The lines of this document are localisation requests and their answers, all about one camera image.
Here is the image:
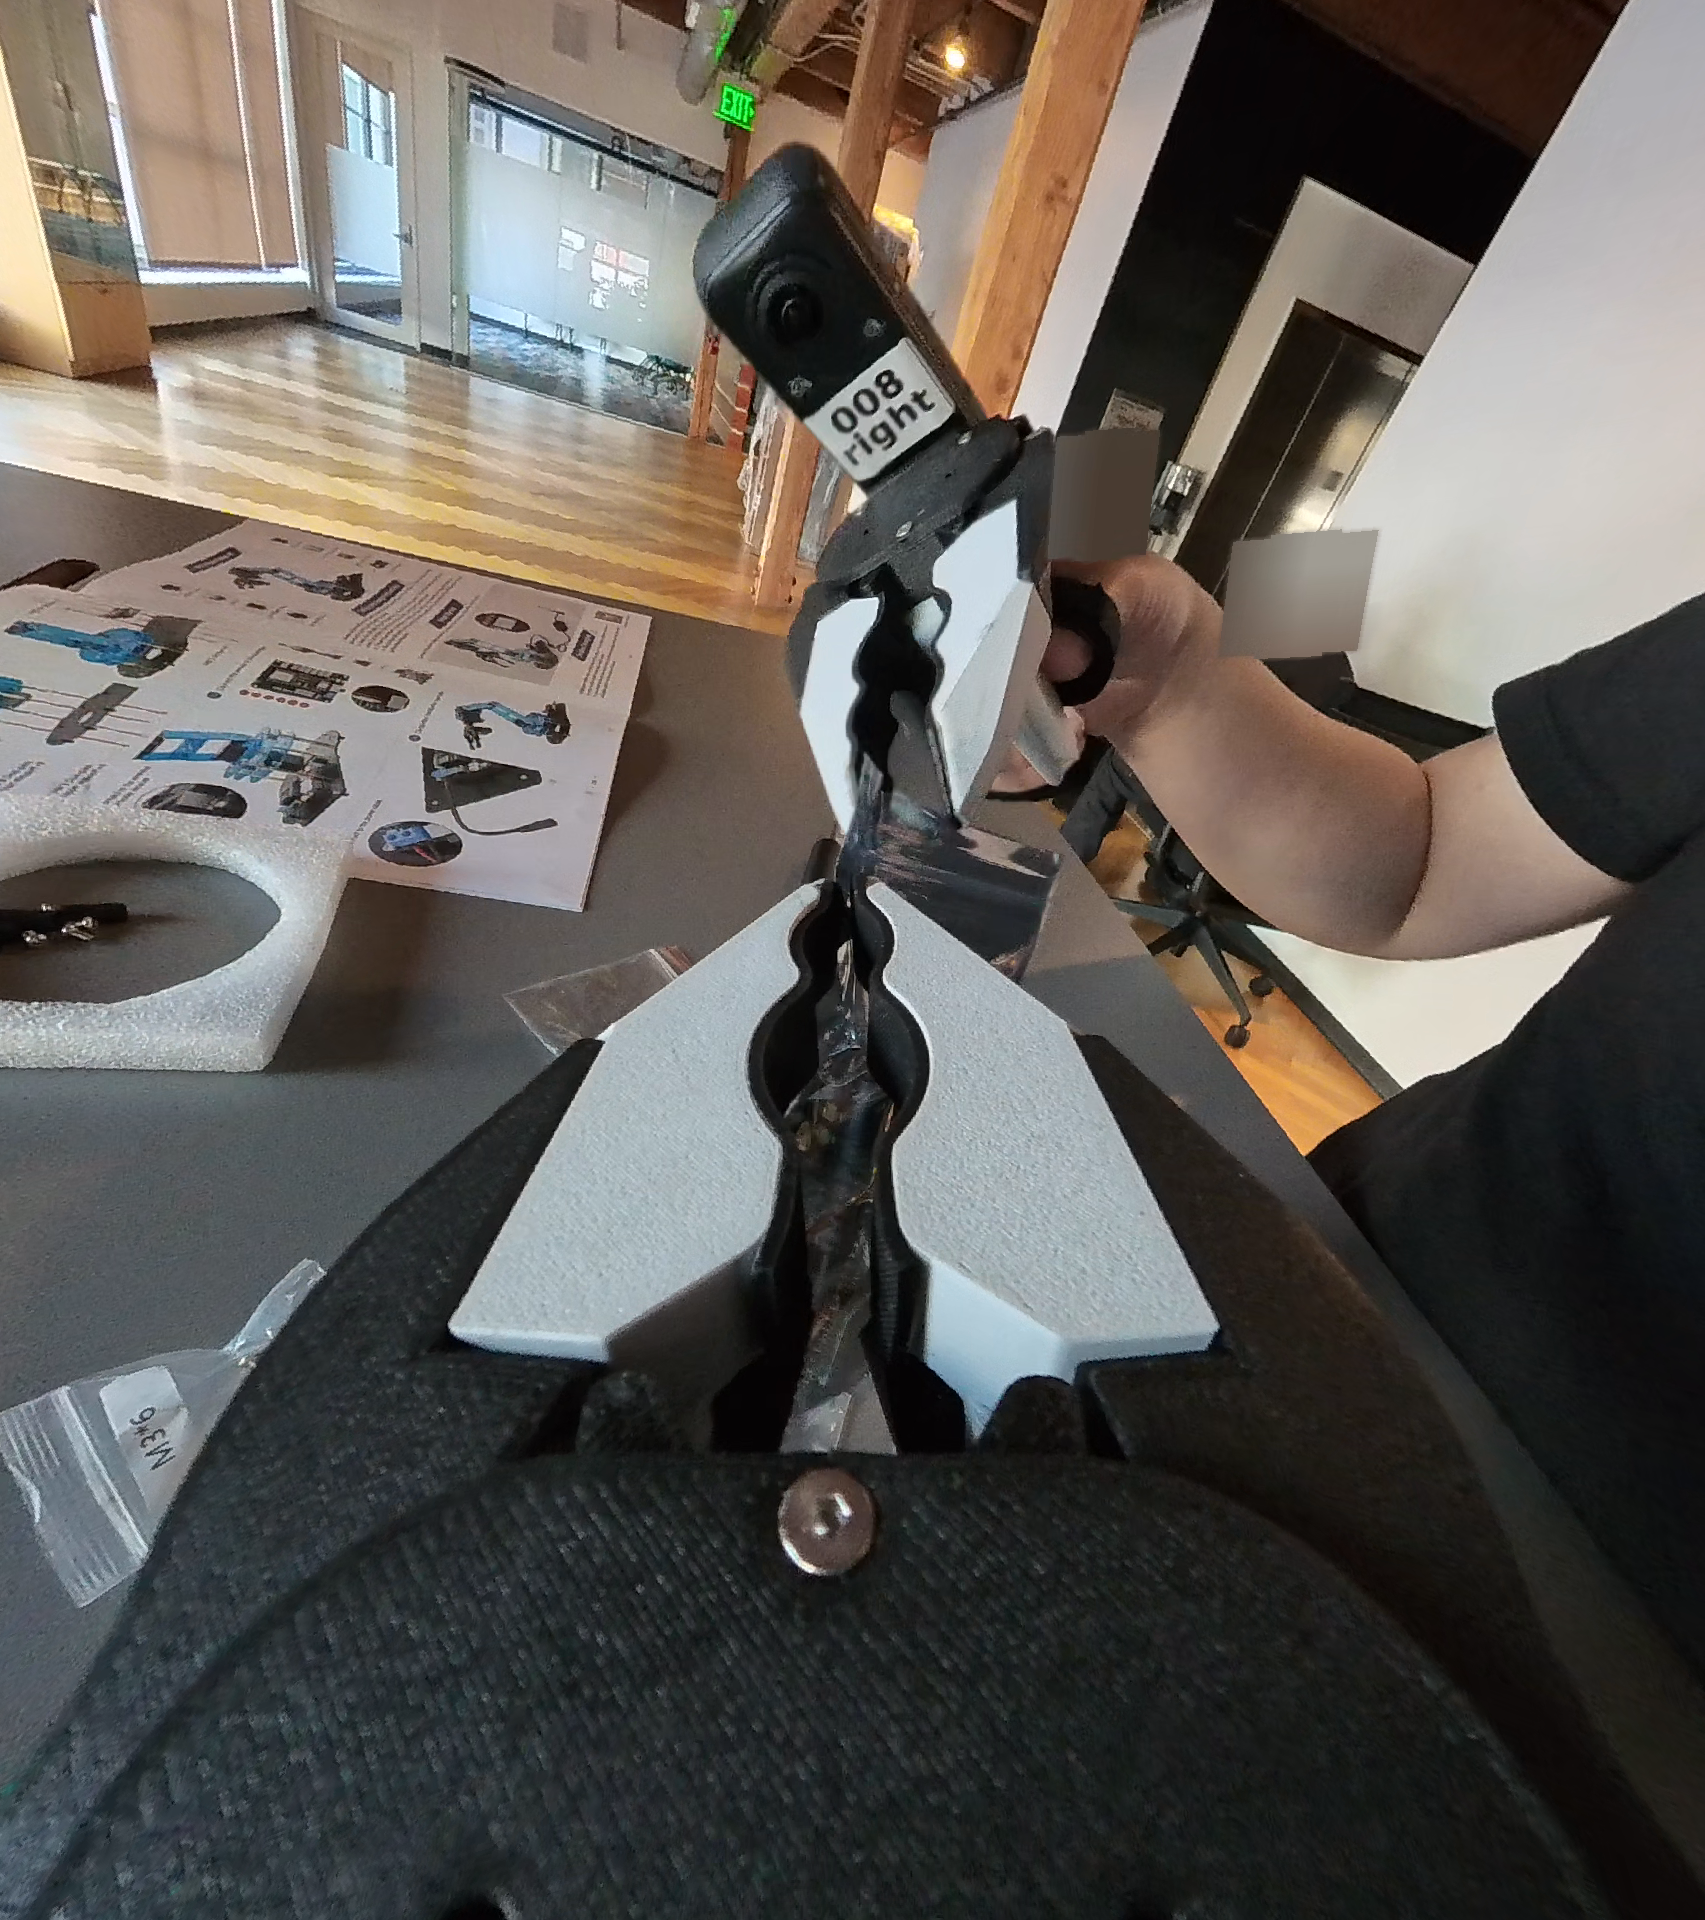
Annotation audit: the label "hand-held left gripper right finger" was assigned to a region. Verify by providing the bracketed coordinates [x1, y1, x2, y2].
[859, 888, 1223, 1401]

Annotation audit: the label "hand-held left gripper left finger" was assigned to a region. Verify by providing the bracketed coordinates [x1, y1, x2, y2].
[450, 886, 832, 1412]

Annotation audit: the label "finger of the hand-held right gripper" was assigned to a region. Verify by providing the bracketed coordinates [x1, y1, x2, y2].
[791, 586, 929, 849]
[912, 499, 1059, 818]

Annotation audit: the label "dark parts bag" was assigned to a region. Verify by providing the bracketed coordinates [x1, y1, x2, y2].
[786, 750, 1070, 1449]

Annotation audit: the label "dark grey desk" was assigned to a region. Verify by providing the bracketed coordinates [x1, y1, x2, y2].
[0, 438, 1705, 1920]

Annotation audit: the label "person's right hand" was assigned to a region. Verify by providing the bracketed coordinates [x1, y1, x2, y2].
[996, 553, 1232, 801]

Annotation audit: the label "white foam tray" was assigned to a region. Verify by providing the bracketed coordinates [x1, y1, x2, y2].
[0, 785, 352, 1077]

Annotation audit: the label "printed instruction manual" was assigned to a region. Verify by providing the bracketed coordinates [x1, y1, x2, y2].
[0, 521, 653, 915]

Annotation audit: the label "scattered small clear zip bags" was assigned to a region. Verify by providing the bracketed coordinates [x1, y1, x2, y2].
[0, 947, 693, 1611]

